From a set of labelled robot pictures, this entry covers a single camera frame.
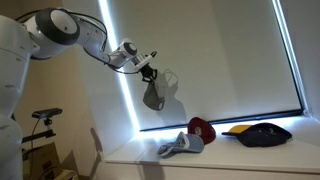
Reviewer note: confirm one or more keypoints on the black camera on stand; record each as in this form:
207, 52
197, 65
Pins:
46, 113

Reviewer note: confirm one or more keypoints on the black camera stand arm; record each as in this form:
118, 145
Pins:
40, 133

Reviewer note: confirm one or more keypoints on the beige grey cap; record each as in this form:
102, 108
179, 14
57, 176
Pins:
155, 95

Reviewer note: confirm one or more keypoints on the small brown cardboard box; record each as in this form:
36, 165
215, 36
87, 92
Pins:
41, 161

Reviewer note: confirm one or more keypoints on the maroon cap with embroidered logo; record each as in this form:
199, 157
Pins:
201, 130

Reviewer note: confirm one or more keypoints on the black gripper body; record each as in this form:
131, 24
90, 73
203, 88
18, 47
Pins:
146, 69

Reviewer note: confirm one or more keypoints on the light blue cap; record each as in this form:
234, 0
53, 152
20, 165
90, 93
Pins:
186, 145

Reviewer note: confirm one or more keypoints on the black window frame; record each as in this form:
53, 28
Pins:
233, 118

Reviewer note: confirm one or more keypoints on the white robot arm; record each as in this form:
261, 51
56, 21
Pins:
50, 33

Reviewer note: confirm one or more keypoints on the navy cap with yellow brim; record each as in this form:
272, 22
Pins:
263, 135

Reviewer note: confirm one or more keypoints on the white window blind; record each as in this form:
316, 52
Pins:
216, 60

